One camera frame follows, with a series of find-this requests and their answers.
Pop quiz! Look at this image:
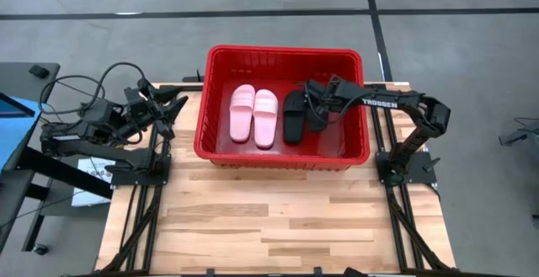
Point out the pink foam slide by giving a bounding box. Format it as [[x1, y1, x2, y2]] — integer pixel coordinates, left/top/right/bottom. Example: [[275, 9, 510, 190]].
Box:
[[251, 88, 280, 150], [228, 83, 257, 144]]

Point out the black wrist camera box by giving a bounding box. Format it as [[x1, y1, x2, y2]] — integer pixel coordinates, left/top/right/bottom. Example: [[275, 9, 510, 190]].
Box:
[[124, 86, 147, 108]]

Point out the small black device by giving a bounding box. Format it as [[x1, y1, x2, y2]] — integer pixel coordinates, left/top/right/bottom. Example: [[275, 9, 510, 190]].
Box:
[[28, 64, 51, 80]]

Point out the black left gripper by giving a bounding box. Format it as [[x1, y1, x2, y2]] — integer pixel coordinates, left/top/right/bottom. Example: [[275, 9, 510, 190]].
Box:
[[125, 83, 189, 140]]

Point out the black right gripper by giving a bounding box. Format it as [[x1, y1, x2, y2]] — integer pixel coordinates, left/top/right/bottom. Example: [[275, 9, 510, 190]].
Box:
[[303, 77, 353, 120]]

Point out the black side desk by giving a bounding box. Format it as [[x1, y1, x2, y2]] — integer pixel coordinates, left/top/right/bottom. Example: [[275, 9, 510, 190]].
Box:
[[0, 61, 115, 253]]

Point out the white paper sheet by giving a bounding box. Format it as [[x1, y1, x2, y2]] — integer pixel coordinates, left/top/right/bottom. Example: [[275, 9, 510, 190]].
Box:
[[70, 157, 117, 208]]

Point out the red plastic bin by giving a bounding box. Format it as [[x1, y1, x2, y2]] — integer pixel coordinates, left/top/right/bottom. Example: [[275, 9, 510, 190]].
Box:
[[193, 44, 371, 172]]

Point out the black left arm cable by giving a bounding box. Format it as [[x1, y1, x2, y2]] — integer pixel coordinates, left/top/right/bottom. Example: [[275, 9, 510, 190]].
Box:
[[40, 61, 147, 116]]

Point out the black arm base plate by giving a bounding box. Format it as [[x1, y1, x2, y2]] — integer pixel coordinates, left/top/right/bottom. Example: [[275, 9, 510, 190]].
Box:
[[109, 153, 173, 187], [376, 150, 439, 185]]

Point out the blue panel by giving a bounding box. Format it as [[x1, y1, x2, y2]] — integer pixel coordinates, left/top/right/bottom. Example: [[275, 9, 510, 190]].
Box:
[[0, 93, 42, 173]]

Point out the black foam slide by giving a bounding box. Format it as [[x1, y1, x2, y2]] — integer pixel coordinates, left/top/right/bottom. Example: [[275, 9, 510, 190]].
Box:
[[305, 95, 334, 134], [282, 90, 308, 145]]

